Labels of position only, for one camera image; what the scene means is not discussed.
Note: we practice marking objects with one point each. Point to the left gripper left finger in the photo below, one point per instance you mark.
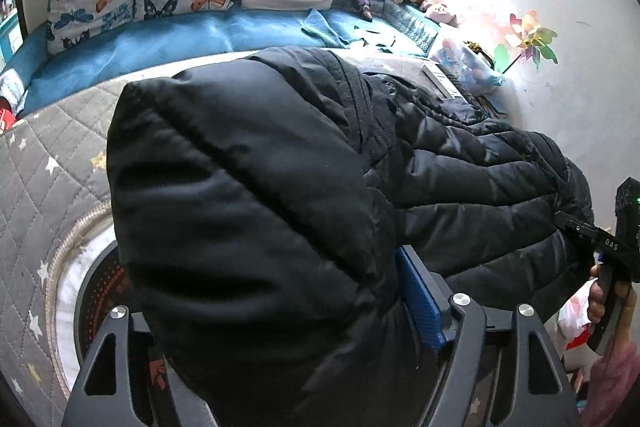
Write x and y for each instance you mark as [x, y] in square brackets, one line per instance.
[124, 380]

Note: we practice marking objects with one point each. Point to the person right hand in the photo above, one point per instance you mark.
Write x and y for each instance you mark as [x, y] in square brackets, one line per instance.
[596, 300]

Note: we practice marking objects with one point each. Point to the left butterfly print pillow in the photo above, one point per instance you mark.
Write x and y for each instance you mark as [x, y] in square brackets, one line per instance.
[71, 22]

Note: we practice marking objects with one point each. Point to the red fabric item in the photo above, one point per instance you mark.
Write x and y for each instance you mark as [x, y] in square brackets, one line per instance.
[7, 118]

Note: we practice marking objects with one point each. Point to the black puffer jacket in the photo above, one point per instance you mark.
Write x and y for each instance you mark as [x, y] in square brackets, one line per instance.
[258, 206]

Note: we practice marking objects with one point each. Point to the pink sleeve forearm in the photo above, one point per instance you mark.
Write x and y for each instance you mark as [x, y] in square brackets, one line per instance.
[611, 380]

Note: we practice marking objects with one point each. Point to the grey star quilted bedspread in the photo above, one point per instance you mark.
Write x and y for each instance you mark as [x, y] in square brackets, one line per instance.
[54, 202]

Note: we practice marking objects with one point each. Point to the blue bed sheet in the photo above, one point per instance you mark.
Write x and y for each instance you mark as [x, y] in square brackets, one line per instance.
[33, 79]

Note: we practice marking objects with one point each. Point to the purple toy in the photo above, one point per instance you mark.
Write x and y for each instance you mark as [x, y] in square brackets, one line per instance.
[363, 8]

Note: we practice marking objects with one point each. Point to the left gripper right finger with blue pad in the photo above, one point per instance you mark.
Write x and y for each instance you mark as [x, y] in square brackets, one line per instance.
[494, 367]

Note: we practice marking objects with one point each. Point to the colourful plastic bag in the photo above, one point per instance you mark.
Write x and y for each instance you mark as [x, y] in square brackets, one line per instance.
[467, 67]

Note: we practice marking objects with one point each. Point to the colourful pinwheel toy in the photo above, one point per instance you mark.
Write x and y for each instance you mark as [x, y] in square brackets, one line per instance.
[524, 39]

